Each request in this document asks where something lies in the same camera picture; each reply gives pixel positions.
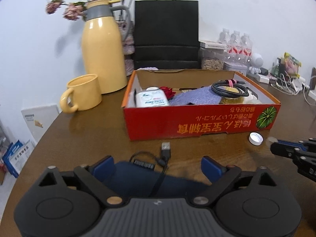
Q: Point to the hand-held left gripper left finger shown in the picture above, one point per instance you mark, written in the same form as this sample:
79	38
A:
103	166

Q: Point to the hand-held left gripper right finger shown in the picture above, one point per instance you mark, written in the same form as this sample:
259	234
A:
212	167

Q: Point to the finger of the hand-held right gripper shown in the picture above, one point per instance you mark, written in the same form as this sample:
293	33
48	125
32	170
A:
284	149

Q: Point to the white bottle cap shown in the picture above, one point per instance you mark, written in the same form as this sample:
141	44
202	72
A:
255	138

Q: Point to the navy blue pouch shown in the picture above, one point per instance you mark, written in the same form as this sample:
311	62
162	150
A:
138	182

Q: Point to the red cardboard box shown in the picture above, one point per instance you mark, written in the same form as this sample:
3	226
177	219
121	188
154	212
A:
197	126

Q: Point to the white charger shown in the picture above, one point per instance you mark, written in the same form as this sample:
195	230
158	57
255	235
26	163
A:
263	79

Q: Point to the purple knitted cloth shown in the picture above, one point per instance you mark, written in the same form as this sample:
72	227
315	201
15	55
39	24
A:
197	95

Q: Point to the yellow mug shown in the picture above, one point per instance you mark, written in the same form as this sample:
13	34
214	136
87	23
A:
85	91

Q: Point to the dark green small bottle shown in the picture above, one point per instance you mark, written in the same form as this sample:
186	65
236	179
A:
276	69

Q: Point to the black power adapter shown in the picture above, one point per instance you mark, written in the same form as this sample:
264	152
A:
264	71

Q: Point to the white labelled bottle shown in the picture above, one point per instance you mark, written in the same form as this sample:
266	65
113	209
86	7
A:
151	100

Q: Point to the yellow green snack packet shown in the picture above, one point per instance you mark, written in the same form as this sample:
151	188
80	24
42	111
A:
292	65

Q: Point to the red fabric flower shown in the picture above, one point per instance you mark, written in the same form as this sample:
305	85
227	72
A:
168	91

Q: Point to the white robot toy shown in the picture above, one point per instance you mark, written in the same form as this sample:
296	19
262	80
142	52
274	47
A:
256	61

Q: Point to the printed metal tin box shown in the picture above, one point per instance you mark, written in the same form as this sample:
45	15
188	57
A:
234	68

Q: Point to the clear seed container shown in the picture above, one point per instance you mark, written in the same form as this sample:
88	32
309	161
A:
212	61

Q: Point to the lilac fluffy slipper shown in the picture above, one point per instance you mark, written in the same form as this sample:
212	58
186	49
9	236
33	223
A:
148	68

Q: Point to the yellow thermos jug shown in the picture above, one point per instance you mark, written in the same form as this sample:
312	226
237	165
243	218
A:
103	54

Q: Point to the small white red box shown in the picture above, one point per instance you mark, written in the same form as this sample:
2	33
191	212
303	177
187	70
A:
213	44

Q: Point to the pink textured vase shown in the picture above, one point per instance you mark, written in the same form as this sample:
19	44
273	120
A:
128	44

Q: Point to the black paper bag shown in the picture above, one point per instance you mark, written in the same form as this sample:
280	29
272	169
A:
166	29

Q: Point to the dried rose bouquet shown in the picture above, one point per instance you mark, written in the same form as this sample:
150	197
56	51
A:
74	9

